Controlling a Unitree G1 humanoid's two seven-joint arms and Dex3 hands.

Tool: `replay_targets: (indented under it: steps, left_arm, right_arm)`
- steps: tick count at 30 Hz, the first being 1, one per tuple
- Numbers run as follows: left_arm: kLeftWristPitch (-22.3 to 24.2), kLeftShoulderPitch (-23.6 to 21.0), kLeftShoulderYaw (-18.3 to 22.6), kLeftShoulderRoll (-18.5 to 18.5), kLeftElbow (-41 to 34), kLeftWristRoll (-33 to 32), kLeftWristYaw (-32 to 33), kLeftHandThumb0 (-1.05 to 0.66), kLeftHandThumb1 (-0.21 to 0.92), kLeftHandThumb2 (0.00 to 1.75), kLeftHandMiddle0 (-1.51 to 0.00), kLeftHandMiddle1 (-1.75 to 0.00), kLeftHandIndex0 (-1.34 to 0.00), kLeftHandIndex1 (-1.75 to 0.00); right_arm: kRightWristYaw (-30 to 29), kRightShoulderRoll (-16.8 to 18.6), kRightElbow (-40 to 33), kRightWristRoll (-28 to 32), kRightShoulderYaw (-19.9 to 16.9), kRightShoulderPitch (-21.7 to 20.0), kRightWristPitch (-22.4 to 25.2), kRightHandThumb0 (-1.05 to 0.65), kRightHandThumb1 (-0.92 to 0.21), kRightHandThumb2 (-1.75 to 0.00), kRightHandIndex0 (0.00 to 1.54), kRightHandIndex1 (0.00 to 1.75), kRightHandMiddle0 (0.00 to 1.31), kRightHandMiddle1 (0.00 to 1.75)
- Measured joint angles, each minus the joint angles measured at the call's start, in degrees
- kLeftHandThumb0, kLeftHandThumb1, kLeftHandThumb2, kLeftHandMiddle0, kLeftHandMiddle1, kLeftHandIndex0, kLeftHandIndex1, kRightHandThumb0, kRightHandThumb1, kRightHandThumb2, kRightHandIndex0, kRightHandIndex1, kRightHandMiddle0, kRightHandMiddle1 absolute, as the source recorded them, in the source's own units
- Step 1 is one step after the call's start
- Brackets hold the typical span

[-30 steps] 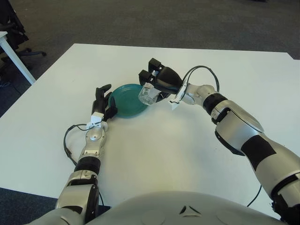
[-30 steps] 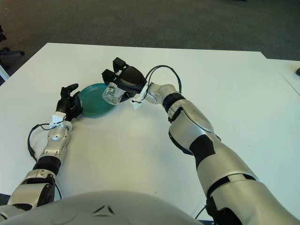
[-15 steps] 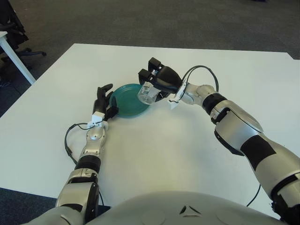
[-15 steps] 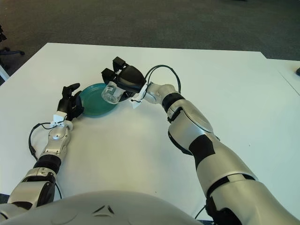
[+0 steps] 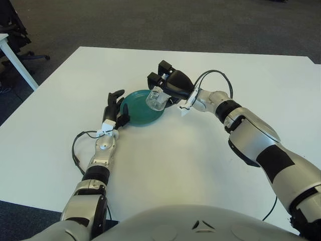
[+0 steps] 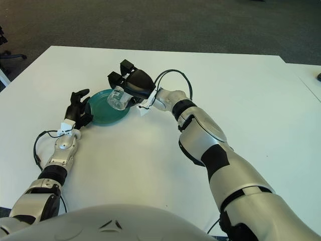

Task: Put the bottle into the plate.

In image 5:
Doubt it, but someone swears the black office chair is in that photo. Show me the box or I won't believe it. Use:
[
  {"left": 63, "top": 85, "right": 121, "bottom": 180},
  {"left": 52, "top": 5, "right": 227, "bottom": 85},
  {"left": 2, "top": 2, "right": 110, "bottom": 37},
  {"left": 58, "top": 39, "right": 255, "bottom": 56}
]
[{"left": 0, "top": 0, "right": 51, "bottom": 76}]

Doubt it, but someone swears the teal round plate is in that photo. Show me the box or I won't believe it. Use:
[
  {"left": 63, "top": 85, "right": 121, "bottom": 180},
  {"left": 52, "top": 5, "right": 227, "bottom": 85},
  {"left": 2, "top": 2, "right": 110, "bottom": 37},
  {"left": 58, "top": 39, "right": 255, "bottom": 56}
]
[{"left": 119, "top": 89, "right": 166, "bottom": 127}]

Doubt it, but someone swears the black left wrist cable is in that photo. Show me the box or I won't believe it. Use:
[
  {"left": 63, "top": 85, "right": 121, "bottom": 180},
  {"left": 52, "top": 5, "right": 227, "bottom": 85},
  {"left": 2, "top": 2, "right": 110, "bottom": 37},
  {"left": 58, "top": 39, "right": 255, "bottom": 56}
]
[{"left": 72, "top": 129, "right": 112, "bottom": 221}]

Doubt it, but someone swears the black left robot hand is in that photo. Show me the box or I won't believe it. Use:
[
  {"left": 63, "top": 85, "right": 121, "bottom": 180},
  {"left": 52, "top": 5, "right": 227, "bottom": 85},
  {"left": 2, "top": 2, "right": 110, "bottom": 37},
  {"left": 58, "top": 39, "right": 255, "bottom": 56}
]
[{"left": 101, "top": 89, "right": 131, "bottom": 129}]

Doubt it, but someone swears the clear bottle with blue cap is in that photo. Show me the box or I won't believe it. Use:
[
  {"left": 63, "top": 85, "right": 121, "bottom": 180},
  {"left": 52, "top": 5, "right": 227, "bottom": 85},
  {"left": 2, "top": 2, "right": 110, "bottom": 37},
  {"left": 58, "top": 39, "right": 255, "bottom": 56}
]
[{"left": 145, "top": 72, "right": 170, "bottom": 112}]

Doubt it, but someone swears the white desk leg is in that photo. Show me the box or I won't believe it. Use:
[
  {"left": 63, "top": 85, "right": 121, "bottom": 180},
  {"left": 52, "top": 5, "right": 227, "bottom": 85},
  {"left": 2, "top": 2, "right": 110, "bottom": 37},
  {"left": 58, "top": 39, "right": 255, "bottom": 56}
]
[{"left": 0, "top": 33, "right": 39, "bottom": 91}]

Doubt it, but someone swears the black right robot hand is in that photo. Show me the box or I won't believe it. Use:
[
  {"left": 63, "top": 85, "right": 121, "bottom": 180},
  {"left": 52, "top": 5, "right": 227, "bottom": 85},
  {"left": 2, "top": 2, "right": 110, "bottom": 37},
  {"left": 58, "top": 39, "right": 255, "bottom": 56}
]
[{"left": 146, "top": 60, "right": 195, "bottom": 105}]

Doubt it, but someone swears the grey robot torso shell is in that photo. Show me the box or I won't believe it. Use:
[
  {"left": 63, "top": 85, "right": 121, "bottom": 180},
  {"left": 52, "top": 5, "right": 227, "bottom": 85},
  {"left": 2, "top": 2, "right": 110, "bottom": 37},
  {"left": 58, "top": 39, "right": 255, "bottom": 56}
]
[{"left": 31, "top": 203, "right": 310, "bottom": 241}]

